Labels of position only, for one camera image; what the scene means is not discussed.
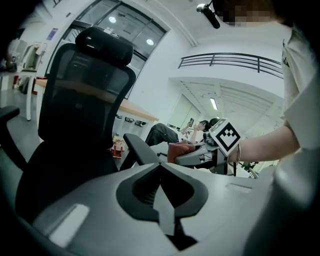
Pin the blue wall sign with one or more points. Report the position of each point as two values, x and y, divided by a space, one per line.
52 33

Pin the white table with items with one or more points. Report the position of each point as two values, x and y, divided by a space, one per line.
30 100

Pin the dark phone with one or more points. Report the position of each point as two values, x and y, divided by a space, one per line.
191 122

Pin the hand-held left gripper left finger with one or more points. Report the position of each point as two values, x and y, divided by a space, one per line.
87 212

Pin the black mesh office chair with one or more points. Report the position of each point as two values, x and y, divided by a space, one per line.
75 112

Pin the person's right forearm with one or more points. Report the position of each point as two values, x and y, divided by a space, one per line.
265 145

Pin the clothes rack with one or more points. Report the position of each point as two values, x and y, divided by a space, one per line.
35 56

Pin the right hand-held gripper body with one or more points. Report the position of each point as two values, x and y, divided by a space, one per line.
225 136

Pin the long ceiling lamp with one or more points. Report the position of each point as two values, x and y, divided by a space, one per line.
213 103

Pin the reddish-brown fabric piece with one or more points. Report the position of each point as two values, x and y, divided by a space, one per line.
178 150

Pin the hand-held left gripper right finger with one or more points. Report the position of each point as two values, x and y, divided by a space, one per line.
220 200

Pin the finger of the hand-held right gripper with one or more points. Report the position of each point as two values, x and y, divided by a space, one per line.
190 158
202 146

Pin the black head-worn camera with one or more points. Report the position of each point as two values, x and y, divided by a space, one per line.
210 12

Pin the black balcony railing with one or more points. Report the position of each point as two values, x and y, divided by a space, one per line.
232 62

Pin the red box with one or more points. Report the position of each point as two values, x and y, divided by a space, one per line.
16 82

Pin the wooden table with white legs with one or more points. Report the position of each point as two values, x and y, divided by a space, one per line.
140 111

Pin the person's head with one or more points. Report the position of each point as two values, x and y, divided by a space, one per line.
250 12

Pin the black chair armrest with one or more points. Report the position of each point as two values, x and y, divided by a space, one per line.
140 150
8 113

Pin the person's white shirt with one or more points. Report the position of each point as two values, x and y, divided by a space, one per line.
300 87

